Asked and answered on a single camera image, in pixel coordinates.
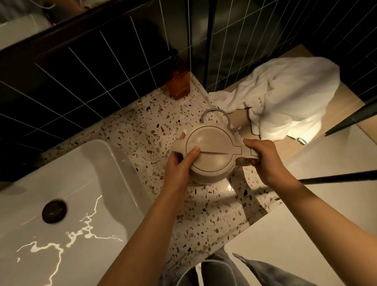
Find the person's left hand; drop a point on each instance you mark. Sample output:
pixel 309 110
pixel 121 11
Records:
pixel 174 174

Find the person's right hand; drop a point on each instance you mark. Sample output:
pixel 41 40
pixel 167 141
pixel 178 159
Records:
pixel 270 161

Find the person's right thumb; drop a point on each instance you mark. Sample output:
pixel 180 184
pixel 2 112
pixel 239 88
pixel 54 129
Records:
pixel 251 144

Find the person's left thumb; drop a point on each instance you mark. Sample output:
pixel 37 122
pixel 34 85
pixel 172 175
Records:
pixel 189 156

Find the beige electric kettle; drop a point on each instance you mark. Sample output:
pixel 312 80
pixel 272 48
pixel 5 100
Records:
pixel 209 146

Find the person's left forearm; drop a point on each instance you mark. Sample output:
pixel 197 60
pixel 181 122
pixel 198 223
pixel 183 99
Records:
pixel 143 241

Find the person's right forearm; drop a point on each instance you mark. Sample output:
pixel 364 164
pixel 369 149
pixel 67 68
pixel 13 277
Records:
pixel 335 214

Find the small shiny metal clip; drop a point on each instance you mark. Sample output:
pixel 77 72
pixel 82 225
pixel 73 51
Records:
pixel 301 140

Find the white crumpled towel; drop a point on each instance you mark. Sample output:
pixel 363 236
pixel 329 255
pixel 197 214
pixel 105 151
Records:
pixel 288 92

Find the amber soap dispenser bottle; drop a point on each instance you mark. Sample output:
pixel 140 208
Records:
pixel 177 80

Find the light wooden shelf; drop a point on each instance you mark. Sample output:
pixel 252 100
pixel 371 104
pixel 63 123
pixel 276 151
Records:
pixel 343 104

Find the thin black rod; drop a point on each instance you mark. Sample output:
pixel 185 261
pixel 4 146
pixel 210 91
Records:
pixel 355 177

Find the white ceramic sink basin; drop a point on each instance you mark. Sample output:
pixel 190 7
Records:
pixel 81 174

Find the person's grey trousers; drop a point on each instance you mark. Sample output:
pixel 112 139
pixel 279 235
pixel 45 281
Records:
pixel 268 277

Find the black sink drain plug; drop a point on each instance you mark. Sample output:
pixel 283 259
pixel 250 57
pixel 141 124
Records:
pixel 54 211

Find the black metal frame bar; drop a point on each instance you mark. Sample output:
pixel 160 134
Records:
pixel 360 116

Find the black metal frame post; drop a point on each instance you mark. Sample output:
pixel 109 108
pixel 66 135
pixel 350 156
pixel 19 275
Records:
pixel 208 33

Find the black framed wall mirror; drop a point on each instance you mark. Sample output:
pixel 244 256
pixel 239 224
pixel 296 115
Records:
pixel 6 31

